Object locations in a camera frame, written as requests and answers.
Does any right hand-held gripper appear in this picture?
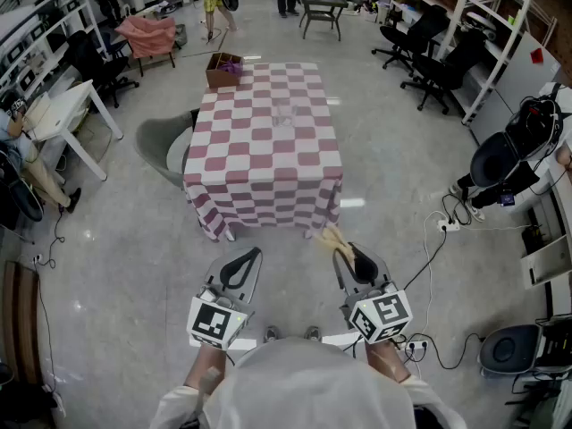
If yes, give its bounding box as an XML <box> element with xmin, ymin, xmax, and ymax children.
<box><xmin>332</xmin><ymin>242</ymin><xmax>412</xmax><ymax>344</ymax></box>

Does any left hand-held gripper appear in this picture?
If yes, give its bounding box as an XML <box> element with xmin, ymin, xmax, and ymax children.
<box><xmin>186</xmin><ymin>246</ymin><xmax>263</xmax><ymax>351</ymax></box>

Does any yellow sponge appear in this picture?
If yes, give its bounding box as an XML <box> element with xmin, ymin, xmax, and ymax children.
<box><xmin>315</xmin><ymin>226</ymin><xmax>358</xmax><ymax>268</ymax></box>

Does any clear glass mug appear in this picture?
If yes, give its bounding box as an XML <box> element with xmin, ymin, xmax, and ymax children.
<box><xmin>271</xmin><ymin>100</ymin><xmax>299</xmax><ymax>129</ymax></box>

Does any person's right forearm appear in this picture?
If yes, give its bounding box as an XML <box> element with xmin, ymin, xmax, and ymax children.
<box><xmin>364</xmin><ymin>337</ymin><xmax>412</xmax><ymax>383</ymax></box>

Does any person's left forearm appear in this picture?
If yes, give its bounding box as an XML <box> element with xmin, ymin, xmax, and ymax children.
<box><xmin>182</xmin><ymin>344</ymin><xmax>227</xmax><ymax>395</ymax></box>

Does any pink white checkered tablecloth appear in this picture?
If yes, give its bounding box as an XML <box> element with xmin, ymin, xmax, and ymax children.
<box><xmin>182</xmin><ymin>62</ymin><xmax>344</xmax><ymax>243</ymax></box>

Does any person's white shirt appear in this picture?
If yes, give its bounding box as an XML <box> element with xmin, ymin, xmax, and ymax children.
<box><xmin>149</xmin><ymin>335</ymin><xmax>468</xmax><ymax>429</ymax></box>

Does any grey green chair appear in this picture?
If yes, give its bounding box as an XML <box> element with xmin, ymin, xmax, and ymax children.
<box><xmin>134</xmin><ymin>109</ymin><xmax>200</xmax><ymax>191</ymax></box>

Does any grey round device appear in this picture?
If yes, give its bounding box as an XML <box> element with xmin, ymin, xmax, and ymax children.
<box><xmin>477</xmin><ymin>324</ymin><xmax>544</xmax><ymax>377</ymax></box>

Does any white drawer cabinet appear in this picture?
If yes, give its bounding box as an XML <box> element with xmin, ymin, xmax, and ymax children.
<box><xmin>520</xmin><ymin>234</ymin><xmax>572</xmax><ymax>290</ymax></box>

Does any wooden divided box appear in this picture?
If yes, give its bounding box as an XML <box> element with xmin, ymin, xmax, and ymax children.
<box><xmin>205</xmin><ymin>52</ymin><xmax>245</xmax><ymax>89</ymax></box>

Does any purple cloth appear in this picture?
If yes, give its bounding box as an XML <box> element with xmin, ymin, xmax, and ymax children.
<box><xmin>218</xmin><ymin>59</ymin><xmax>244</xmax><ymax>78</ymax></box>

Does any brown wooden bench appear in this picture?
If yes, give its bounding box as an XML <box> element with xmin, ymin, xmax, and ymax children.
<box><xmin>2</xmin><ymin>260</ymin><xmax>44</xmax><ymax>386</ymax></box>

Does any black office chair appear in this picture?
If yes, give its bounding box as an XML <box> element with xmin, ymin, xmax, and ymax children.
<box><xmin>371</xmin><ymin>4</ymin><xmax>450</xmax><ymax>78</ymax></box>
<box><xmin>400</xmin><ymin>29</ymin><xmax>488</xmax><ymax>115</ymax></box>
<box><xmin>64</xmin><ymin>29</ymin><xmax>140</xmax><ymax>109</ymax></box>

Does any white desk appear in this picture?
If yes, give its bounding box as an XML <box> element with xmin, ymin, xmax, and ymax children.
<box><xmin>24</xmin><ymin>80</ymin><xmax>124</xmax><ymax>181</ymax></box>

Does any grey cabinet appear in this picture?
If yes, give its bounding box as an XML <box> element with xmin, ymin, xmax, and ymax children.
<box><xmin>468</xmin><ymin>31</ymin><xmax>562</xmax><ymax>147</ymax></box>

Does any pink cloth covered chair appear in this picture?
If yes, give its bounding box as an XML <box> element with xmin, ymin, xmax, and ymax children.
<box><xmin>114</xmin><ymin>14</ymin><xmax>178</xmax><ymax>78</ymax></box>

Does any dark low table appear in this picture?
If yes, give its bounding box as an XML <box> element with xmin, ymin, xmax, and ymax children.
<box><xmin>298</xmin><ymin>0</ymin><xmax>349</xmax><ymax>42</ymax></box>

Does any white round device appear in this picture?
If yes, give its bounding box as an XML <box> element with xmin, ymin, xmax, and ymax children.
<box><xmin>464</xmin><ymin>11</ymin><xmax>497</xmax><ymax>39</ymax></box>

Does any white cable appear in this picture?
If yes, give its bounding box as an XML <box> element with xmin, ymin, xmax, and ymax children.
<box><xmin>419</xmin><ymin>210</ymin><xmax>448</xmax><ymax>366</ymax></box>

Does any black cable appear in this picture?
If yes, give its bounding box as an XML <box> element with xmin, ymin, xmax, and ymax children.
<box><xmin>401</xmin><ymin>230</ymin><xmax>448</xmax><ymax>292</ymax></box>
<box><xmin>33</xmin><ymin>207</ymin><xmax>66</xmax><ymax>270</ymax></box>

